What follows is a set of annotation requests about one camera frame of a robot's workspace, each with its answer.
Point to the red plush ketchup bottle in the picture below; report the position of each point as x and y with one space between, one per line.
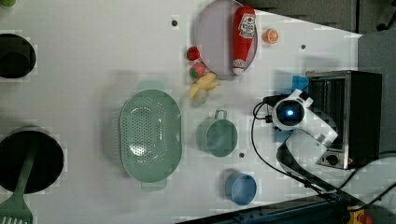
243 36

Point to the green spatula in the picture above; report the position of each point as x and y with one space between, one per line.
14 209

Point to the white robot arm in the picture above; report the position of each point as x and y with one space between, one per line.
311 136

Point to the pink plush strawberry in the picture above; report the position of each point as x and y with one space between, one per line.
197 70

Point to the red plush strawberry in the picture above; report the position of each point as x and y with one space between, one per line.
193 53

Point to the grey round plate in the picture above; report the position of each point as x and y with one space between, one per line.
213 37

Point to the green mug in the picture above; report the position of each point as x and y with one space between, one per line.
217 135

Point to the green object at corner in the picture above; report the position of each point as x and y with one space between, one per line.
7 3

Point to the green colander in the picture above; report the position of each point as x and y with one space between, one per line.
150 135

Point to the orange slice toy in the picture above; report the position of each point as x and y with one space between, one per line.
270 36

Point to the silver toaster oven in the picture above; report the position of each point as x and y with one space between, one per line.
350 101

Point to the blue cup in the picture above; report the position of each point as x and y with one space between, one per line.
240 188

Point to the yellow plush banana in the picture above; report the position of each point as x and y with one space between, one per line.
207 82

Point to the black pot with spatula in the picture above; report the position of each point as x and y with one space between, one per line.
34 146

